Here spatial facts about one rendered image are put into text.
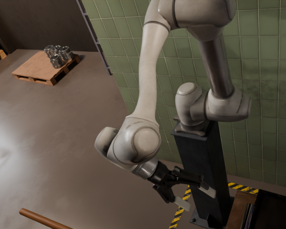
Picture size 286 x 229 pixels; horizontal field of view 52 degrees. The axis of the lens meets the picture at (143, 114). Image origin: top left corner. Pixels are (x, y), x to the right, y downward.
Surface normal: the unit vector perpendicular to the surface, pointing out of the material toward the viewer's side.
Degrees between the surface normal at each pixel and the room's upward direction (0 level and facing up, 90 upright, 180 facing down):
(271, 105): 90
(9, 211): 0
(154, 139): 54
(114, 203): 0
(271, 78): 90
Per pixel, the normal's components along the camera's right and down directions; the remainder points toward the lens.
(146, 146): 0.28, -0.09
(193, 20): -0.35, 0.79
